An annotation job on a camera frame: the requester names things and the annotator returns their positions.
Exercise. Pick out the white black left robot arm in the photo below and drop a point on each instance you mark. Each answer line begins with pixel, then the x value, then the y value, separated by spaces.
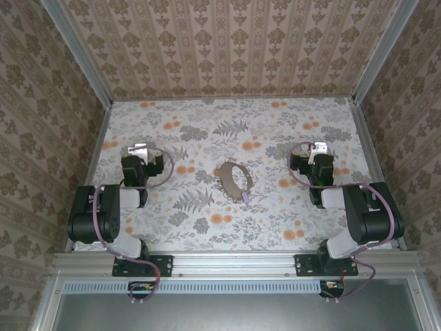
pixel 82 213

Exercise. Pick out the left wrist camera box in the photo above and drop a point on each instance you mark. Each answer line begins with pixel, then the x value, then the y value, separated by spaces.
pixel 138 150

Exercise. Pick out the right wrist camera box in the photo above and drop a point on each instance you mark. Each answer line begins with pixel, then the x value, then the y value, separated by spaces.
pixel 319 148

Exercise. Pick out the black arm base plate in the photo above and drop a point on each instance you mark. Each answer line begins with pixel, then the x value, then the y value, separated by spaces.
pixel 305 265
pixel 162 265

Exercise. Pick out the aluminium mounting rail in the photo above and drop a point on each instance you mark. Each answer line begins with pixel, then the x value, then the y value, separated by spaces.
pixel 234 263

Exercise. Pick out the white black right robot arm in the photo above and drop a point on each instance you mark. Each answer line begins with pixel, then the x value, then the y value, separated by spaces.
pixel 372 224

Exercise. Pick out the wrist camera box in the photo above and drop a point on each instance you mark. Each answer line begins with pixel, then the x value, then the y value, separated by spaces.
pixel 319 148
pixel 138 150

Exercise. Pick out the aluminium table side rail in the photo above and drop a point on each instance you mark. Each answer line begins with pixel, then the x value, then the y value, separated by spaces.
pixel 377 165

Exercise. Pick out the key with purple tag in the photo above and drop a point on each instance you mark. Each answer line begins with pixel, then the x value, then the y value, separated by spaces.
pixel 245 197

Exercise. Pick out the grey metal panel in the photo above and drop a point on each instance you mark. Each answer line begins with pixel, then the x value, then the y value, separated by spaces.
pixel 234 313

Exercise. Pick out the aluminium corner post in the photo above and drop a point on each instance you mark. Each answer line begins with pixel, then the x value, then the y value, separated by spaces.
pixel 77 51
pixel 382 51

